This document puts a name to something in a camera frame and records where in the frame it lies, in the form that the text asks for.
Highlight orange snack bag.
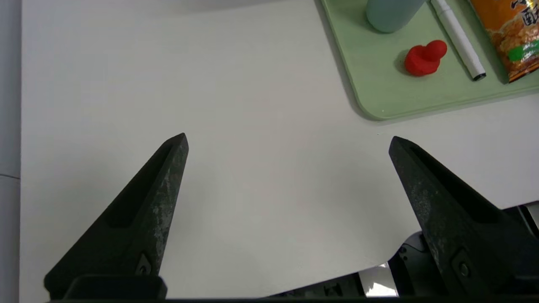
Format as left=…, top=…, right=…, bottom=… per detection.
left=470, top=0, right=539, bottom=83

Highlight light green plastic tray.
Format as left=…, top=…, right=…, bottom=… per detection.
left=320, top=0, right=539, bottom=122

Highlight red rubber duck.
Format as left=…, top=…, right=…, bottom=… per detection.
left=404, top=40, right=448, bottom=77

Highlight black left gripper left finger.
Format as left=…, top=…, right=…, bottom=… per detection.
left=44, top=133, right=189, bottom=299

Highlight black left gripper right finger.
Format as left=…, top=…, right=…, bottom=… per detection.
left=388, top=136, right=539, bottom=297

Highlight white marker pen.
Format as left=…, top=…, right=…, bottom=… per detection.
left=430, top=0, right=487, bottom=81

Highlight blue-grey plastic cup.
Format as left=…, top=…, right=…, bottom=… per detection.
left=366, top=0, right=426, bottom=33

